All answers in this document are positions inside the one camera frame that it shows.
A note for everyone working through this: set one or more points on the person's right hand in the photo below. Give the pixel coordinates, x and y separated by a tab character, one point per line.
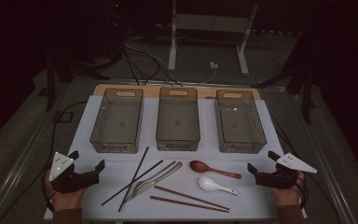
287	196

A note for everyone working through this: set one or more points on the brown wooden spoon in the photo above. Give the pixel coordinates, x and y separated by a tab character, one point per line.
200	166

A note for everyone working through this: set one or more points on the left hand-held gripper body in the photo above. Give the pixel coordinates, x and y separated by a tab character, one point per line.
62	165

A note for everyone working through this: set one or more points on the white ceramic spoon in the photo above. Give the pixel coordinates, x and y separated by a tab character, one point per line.
208	183

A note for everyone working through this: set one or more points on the white table mat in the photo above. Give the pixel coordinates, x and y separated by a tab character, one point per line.
206	155

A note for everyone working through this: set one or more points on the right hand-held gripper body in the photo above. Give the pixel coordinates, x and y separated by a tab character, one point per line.
295	163

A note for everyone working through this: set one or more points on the white plug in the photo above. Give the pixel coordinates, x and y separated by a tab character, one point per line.
213	65

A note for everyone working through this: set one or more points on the metal table knife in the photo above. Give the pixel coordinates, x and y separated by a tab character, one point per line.
171	170

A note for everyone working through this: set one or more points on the black tripod stand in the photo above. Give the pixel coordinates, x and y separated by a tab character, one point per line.
50	87
307	99

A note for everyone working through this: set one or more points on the white metal stand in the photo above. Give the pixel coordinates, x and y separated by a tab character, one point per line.
211	22

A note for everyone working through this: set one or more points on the metal fork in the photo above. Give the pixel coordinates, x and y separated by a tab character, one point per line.
164	169

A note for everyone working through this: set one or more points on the clear grey plastic bin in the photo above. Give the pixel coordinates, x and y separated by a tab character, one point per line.
177	118
118	121
238	121

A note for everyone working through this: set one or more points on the person's left hand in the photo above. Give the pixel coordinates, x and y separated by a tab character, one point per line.
66	200

